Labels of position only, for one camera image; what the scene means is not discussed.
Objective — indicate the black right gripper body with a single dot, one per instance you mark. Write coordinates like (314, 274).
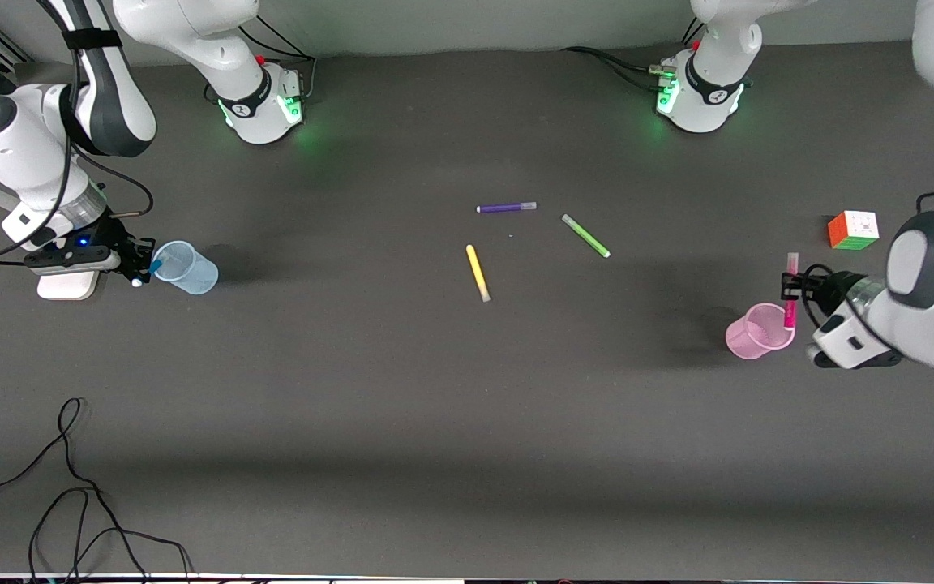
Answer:
(121, 242)

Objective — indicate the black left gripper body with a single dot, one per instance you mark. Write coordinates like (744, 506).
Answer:
(836, 289)

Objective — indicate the pink marker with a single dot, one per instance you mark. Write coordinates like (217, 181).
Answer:
(791, 312)

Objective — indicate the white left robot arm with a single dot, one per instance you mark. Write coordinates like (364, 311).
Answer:
(933, 300)

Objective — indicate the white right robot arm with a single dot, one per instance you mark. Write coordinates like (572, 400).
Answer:
(29, 154)

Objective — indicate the translucent blue plastic cup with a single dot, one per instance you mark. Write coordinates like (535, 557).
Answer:
(190, 269)

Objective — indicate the translucent pink plastic cup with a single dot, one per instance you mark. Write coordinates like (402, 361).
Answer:
(755, 334)

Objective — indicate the colourful puzzle cube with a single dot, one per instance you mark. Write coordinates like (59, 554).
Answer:
(853, 230)

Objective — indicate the green marker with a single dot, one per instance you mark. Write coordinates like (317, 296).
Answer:
(585, 236)

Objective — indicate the purple marker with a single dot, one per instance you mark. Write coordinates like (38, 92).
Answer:
(506, 208)

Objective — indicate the yellow marker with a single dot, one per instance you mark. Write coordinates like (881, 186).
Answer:
(477, 273)

